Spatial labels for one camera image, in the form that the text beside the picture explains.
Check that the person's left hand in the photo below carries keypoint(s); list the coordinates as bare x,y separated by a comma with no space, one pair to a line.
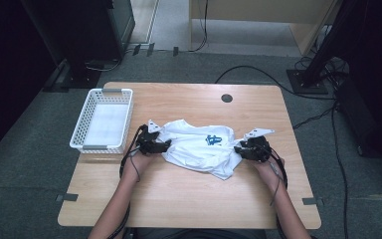
139,164

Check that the person's dark lap clothing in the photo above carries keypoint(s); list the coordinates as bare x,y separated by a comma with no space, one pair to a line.
195,234

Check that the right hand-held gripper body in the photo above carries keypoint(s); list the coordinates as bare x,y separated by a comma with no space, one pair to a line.
258,147

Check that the black square stand base plate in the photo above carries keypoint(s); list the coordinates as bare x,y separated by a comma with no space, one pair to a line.
306,87

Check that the grey tape strip on table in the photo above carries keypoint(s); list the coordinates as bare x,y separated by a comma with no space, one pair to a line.
311,201
68,197

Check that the person's right hand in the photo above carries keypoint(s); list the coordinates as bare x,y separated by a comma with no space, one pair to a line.
268,172

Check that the dark cabinet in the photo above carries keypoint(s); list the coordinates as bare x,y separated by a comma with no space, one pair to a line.
89,26

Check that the white plastic mesh basket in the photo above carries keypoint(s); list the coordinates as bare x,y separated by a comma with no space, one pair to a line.
83,122

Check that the black stand base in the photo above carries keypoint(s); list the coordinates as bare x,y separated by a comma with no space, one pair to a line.
79,78

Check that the black slanted stand pole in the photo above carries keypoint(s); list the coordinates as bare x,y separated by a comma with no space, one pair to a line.
325,43

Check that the dark equipment box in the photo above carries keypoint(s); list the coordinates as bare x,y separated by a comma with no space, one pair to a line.
368,122

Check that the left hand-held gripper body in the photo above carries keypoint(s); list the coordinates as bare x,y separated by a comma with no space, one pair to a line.
147,141

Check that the white T-shirt with blue print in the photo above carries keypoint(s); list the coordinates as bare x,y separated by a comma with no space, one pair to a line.
195,152

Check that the light wooden desk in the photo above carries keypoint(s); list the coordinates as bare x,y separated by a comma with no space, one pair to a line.
262,10

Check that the dark round table grommet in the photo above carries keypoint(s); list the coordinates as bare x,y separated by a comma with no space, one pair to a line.
227,98

